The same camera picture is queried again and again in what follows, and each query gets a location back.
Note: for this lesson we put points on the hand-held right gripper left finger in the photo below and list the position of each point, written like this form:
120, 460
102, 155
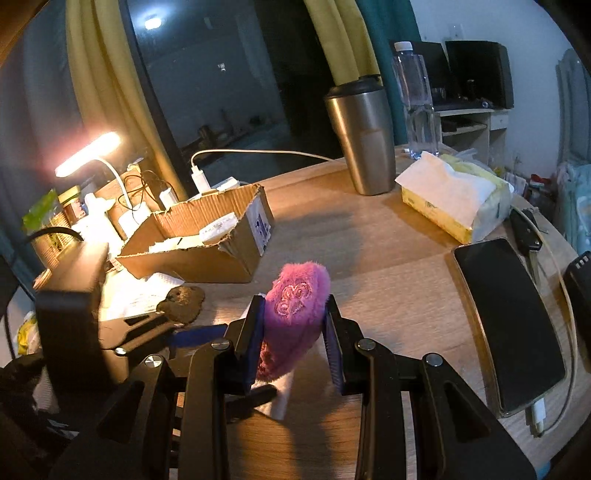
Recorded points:
254, 355

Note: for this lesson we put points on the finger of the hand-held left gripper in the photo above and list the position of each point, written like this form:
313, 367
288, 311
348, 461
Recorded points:
251, 398
198, 334

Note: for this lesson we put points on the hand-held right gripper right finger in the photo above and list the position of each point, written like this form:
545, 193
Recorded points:
333, 353

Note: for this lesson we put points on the pink plush toy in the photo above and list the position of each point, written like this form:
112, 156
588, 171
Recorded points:
295, 295

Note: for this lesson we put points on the cardboard box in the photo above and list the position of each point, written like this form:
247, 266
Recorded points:
203, 263

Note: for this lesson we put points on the white paper slip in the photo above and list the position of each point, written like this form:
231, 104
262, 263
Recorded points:
282, 399

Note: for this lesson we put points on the white paper sheet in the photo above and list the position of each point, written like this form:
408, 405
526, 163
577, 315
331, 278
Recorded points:
134, 295

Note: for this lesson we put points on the white packet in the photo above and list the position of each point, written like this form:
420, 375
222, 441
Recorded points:
219, 228

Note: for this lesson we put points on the green snack packet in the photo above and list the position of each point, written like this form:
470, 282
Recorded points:
41, 210

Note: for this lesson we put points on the brown label jar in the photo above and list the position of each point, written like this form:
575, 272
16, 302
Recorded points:
71, 205

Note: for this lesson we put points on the white power strip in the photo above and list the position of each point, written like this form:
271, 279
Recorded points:
226, 185

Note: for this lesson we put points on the white desk lamp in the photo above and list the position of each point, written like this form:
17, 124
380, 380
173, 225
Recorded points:
87, 154

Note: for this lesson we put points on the black smartphone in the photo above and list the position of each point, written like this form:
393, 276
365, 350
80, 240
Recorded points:
508, 323

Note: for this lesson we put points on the yellow white sponge block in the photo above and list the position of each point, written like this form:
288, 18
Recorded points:
443, 203

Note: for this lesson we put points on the steel tumbler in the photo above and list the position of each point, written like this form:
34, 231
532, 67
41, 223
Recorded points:
364, 138

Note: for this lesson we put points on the black car key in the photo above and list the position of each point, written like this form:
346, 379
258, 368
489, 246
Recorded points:
524, 235

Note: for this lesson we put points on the black ribbed device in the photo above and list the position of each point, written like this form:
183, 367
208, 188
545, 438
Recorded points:
579, 286

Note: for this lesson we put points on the yellow curtain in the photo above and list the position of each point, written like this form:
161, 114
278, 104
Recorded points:
341, 41
106, 69

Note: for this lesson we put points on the white television stand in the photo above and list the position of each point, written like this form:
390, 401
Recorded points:
475, 134

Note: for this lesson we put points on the dark window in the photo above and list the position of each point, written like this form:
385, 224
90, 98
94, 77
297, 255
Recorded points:
221, 69

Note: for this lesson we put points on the clear water bottle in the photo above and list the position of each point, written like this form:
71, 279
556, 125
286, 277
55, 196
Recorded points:
418, 92

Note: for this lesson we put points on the light blue blanket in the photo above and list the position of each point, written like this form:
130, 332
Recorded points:
577, 203

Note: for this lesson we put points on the black television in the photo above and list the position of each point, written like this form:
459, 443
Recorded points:
480, 74

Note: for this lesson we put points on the teal curtain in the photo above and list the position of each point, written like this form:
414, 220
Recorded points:
392, 23

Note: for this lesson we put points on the grey padded headboard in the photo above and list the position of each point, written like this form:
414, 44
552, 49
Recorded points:
575, 101

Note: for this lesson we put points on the white wall charger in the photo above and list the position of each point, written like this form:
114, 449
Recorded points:
168, 197
201, 180

